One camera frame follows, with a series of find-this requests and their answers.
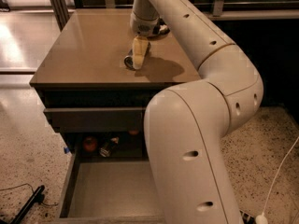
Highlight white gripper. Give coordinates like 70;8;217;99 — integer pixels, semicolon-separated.
130;12;170;70

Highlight silver blue redbull can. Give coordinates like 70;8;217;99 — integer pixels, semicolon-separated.
124;43;151;71

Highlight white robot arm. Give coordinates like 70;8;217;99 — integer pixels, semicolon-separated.
130;0;263;224

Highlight grey drawer cabinet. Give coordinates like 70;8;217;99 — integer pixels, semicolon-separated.
30;9;199;151

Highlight grey upper drawer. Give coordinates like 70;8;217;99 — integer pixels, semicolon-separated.
44;107;145;133

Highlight dark can in drawer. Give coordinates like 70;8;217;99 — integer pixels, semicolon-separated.
99;137;120;158

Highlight grey open lower drawer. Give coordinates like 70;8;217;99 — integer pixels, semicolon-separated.
54;137;164;224

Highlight small orange fruit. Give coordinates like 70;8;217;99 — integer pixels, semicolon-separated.
128;131;139;136

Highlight red apple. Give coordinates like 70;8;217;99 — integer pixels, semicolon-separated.
82;136;98;152

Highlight blue tape piece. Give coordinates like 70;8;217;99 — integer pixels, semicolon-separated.
64;147;70;154

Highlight black bar tool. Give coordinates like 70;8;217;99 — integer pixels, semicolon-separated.
10;185;45;224

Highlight black power strip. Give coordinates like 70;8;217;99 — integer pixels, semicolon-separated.
240;211;256;224

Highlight thin black cable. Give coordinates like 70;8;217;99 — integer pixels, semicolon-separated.
0;183;60;208

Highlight white cable with plug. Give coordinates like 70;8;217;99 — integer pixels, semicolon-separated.
254;134;299;224

